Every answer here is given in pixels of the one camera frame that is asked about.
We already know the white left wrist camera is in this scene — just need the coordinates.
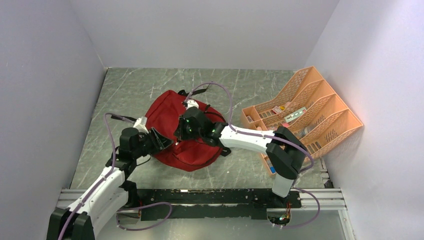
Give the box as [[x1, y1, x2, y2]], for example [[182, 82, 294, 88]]
[[133, 116, 149, 134]]

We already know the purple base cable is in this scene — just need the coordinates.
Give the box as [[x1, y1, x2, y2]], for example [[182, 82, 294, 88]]
[[115, 202, 173, 232]]

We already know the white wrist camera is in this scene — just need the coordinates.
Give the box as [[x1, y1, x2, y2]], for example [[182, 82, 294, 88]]
[[133, 116, 149, 134], [183, 99, 199, 110]]

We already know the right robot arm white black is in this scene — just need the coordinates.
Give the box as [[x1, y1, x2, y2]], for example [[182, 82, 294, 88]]
[[174, 107, 309, 198]]

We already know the blue glue stick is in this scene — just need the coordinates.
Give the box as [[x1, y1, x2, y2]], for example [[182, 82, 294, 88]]
[[268, 164, 276, 175]]

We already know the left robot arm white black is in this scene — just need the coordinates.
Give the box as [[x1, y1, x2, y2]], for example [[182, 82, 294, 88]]
[[46, 127, 173, 240]]

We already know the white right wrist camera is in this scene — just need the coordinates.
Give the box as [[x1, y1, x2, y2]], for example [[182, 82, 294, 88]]
[[183, 99, 199, 110]]

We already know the red student backpack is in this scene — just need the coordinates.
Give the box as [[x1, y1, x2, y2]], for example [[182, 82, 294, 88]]
[[109, 83, 232, 173]]

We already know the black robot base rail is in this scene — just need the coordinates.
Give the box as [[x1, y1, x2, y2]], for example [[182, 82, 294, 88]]
[[120, 188, 347, 225]]

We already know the orange plastic desk organizer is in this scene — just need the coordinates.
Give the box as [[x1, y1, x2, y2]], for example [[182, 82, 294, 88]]
[[240, 66, 363, 159]]

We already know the white green ruler case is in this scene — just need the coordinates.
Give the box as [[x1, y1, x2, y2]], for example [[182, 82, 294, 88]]
[[284, 107, 307, 124]]

